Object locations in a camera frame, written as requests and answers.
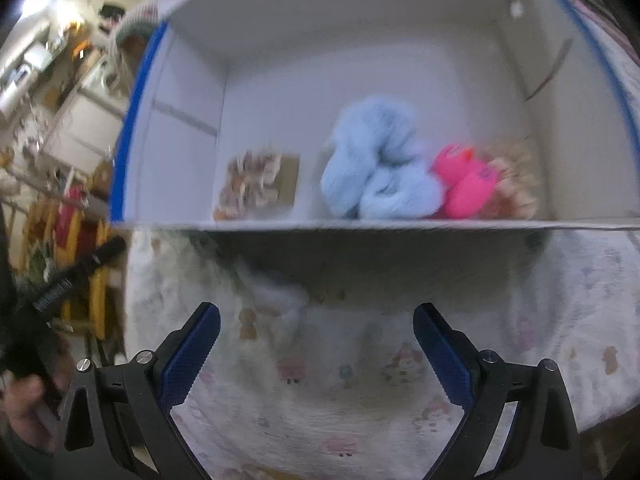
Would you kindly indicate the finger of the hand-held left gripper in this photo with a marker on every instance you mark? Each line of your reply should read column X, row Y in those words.
column 90, row 260

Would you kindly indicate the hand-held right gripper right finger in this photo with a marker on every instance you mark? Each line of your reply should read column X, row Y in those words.
column 442, row 355

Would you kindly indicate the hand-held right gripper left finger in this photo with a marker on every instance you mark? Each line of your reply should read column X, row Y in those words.
column 190, row 355

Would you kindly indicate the pink rubber duck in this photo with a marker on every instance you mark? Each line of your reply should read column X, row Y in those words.
column 465, row 185

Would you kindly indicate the beige clip card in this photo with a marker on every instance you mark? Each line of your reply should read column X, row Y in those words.
column 255, row 182

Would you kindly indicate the beige patterned lace fabric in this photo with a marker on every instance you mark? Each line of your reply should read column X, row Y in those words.
column 517, row 185

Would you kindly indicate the light blue fluffy plush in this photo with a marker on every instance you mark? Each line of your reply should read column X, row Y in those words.
column 375, row 170

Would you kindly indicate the blue and white cardboard box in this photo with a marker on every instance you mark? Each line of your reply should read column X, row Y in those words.
column 280, row 60

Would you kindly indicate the person's left hand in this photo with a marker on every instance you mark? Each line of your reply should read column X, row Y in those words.
column 25, row 402

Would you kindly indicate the yellow wooden chair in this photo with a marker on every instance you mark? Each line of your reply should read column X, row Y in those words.
column 97, row 285

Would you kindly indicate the white kitchen cabinet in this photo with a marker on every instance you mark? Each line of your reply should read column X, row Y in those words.
column 82, row 120

